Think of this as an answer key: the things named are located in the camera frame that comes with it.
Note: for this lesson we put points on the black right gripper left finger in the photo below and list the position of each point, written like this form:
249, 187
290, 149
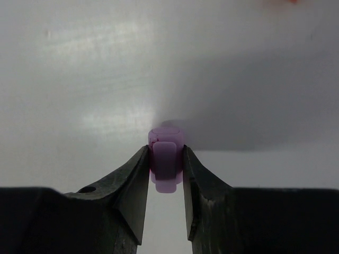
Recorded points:
124, 193

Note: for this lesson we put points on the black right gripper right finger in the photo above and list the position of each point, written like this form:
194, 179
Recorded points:
209, 209

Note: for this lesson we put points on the purple pen cap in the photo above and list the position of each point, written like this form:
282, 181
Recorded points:
166, 158

